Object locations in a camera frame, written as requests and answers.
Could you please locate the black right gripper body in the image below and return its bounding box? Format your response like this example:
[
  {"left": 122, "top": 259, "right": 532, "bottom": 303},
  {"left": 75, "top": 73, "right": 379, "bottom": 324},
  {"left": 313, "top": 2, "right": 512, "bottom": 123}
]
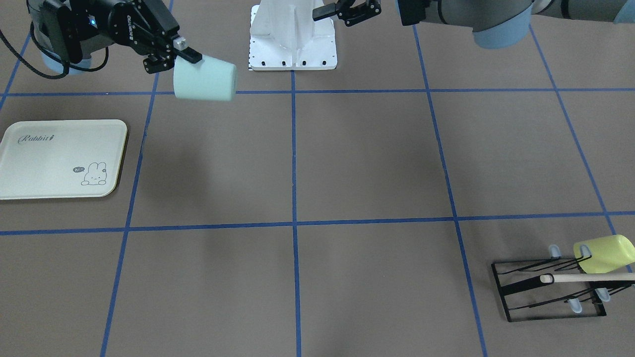
[{"left": 74, "top": 0, "right": 180, "bottom": 55}]

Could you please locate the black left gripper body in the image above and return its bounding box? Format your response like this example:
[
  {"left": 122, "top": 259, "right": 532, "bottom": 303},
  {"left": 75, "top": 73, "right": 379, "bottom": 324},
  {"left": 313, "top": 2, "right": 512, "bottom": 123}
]
[{"left": 336, "top": 0, "right": 381, "bottom": 27}]

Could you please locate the light green cup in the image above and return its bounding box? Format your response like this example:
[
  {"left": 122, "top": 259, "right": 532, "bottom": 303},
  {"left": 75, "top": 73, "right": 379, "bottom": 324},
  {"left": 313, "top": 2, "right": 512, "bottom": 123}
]
[{"left": 173, "top": 55, "right": 237, "bottom": 101}]

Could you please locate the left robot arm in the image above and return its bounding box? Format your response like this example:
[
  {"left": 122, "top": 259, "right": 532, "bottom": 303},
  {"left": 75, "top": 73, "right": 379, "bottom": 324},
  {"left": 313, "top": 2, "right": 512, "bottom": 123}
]
[{"left": 395, "top": 0, "right": 635, "bottom": 49}]

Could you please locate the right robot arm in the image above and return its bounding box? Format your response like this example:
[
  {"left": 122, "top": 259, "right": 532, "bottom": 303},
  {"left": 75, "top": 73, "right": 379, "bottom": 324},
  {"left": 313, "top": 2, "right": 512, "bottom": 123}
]
[{"left": 26, "top": 0, "right": 202, "bottom": 74}]

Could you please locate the cream rabbit tray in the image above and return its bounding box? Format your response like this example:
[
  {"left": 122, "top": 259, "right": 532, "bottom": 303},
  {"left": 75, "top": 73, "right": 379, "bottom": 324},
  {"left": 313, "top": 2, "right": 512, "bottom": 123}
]
[{"left": 0, "top": 119, "right": 128, "bottom": 200}]

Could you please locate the yellow cup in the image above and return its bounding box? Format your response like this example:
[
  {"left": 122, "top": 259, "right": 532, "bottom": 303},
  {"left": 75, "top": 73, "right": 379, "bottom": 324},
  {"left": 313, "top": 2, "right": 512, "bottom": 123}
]
[{"left": 573, "top": 235, "right": 635, "bottom": 274}]

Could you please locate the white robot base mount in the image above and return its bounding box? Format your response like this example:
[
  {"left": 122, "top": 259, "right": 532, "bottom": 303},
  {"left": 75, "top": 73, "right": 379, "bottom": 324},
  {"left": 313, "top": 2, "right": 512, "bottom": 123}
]
[{"left": 248, "top": 0, "right": 338, "bottom": 71}]

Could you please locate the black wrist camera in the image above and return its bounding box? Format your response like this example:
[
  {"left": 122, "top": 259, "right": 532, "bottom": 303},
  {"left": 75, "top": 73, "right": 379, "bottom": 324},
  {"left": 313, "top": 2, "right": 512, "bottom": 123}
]
[{"left": 30, "top": 0, "right": 82, "bottom": 62}]

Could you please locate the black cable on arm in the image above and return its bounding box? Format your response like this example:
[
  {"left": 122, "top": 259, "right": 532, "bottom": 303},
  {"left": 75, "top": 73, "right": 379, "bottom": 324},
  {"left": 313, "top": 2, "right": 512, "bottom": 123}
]
[{"left": 0, "top": 20, "right": 110, "bottom": 80}]

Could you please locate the wooden rack handle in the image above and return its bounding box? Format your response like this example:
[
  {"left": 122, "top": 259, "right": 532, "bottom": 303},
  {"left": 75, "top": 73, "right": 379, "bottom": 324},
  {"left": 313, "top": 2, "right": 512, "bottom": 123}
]
[{"left": 538, "top": 273, "right": 635, "bottom": 283}]

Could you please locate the black wire cup rack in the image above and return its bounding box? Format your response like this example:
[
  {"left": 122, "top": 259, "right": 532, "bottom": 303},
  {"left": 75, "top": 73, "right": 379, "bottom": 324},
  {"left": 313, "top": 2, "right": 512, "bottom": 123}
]
[{"left": 491, "top": 244, "right": 634, "bottom": 322}]

